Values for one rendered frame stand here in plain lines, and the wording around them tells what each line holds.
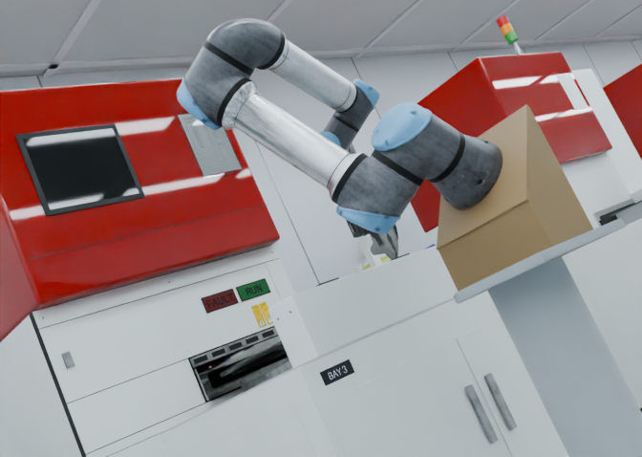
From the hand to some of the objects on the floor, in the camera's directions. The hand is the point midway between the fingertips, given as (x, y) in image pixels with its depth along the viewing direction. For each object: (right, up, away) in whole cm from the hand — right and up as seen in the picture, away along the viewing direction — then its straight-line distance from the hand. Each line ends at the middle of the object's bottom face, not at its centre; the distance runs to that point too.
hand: (395, 255), depth 196 cm
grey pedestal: (+61, -69, -60) cm, 110 cm away
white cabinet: (+26, -98, +2) cm, 101 cm away
